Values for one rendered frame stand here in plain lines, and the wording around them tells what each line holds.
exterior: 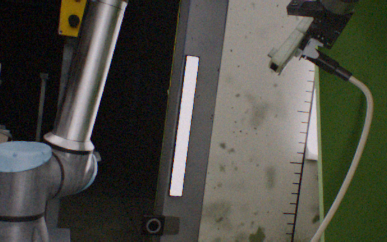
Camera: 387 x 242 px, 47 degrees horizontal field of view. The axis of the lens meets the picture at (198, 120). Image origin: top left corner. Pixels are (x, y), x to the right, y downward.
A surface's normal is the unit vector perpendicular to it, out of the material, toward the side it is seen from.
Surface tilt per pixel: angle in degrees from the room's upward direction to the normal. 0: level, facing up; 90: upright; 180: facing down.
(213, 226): 90
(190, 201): 90
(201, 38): 90
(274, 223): 90
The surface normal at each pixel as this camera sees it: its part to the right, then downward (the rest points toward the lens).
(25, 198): 0.59, 0.12
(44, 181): 0.93, 0.13
